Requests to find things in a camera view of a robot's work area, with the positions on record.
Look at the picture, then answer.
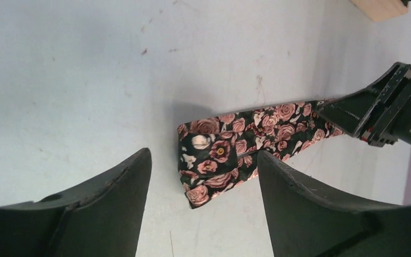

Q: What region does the rose patterned necktie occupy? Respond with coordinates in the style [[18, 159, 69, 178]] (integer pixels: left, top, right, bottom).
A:
[[178, 101, 343, 209]]

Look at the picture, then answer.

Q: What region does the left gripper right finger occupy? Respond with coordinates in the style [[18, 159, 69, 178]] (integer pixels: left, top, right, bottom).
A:
[[257, 151, 411, 256]]

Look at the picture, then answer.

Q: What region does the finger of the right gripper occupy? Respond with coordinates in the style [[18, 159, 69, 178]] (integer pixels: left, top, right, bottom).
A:
[[315, 62, 411, 139]]

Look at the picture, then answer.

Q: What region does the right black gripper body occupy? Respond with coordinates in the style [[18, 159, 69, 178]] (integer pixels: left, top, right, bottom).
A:
[[360, 69, 411, 147]]

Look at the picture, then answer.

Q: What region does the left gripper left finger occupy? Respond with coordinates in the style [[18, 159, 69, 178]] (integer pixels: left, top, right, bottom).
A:
[[0, 148, 152, 256]]

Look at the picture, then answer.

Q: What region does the wooden tray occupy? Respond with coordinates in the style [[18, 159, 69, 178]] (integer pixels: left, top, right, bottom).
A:
[[350, 0, 409, 22]]

